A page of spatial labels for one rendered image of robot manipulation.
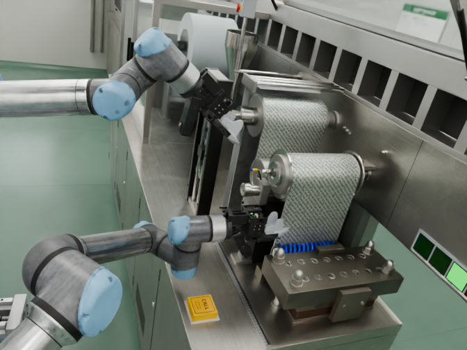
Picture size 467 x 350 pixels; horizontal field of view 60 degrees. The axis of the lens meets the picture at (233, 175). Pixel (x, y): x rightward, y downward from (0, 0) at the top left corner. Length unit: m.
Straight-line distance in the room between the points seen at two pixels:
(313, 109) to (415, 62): 0.35
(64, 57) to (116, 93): 5.79
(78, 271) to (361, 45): 1.11
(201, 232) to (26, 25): 5.68
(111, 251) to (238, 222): 0.35
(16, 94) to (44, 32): 5.63
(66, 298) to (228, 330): 0.50
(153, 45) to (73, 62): 5.71
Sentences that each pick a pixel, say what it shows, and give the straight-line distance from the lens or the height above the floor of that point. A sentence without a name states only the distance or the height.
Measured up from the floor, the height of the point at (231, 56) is 1.43.
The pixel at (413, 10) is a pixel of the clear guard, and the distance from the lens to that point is 1.24.
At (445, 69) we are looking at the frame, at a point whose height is 1.63.
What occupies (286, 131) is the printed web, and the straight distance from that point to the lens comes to 1.36.
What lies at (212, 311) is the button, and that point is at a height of 0.92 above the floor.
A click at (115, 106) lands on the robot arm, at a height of 1.48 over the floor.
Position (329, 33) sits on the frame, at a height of 1.61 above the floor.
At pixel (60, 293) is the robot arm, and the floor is 1.19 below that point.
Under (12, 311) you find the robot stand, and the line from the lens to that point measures 1.39.
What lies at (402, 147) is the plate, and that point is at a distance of 1.28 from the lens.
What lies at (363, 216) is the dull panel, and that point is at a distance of 1.42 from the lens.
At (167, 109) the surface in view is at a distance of 2.06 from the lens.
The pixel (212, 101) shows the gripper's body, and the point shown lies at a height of 1.46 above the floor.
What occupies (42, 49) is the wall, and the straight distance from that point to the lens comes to 6.60.
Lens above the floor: 1.76
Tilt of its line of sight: 27 degrees down
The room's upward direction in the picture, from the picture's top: 11 degrees clockwise
